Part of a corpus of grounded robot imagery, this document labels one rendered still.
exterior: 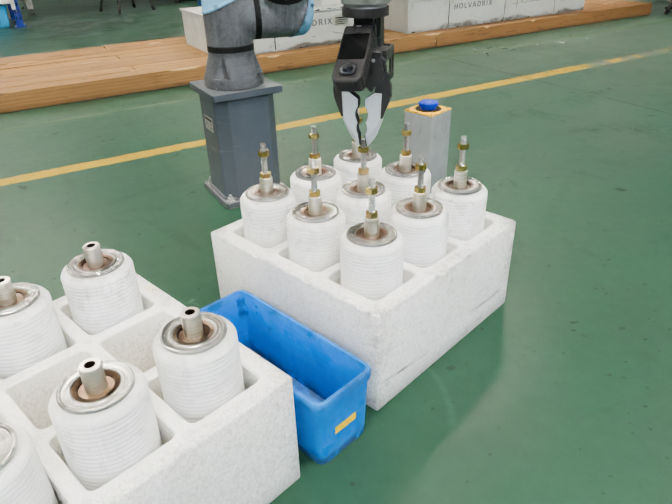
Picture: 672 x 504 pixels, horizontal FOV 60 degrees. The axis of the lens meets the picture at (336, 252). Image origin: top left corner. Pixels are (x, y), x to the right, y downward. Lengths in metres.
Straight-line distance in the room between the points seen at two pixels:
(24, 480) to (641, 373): 0.89
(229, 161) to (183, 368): 0.95
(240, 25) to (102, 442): 1.09
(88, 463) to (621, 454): 0.69
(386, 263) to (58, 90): 2.20
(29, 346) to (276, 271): 0.37
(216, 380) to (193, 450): 0.08
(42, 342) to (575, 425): 0.75
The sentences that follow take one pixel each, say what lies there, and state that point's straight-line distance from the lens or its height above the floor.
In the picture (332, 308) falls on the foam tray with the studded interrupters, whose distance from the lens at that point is 0.87.
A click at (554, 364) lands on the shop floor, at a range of 1.05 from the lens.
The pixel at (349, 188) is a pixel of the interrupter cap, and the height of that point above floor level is 0.25.
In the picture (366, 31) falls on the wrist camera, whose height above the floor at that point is 0.51.
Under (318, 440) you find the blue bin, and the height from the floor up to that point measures 0.05.
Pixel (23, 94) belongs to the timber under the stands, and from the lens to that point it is 2.83.
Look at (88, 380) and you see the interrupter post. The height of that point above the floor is 0.27.
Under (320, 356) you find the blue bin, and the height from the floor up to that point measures 0.09.
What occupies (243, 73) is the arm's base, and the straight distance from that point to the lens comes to 1.50.
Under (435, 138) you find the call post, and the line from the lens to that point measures 1.23.
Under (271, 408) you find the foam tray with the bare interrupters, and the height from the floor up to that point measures 0.16.
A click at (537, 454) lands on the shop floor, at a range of 0.90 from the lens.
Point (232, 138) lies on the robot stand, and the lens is 1.52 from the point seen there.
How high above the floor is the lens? 0.65
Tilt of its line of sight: 30 degrees down
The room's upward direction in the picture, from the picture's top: 2 degrees counter-clockwise
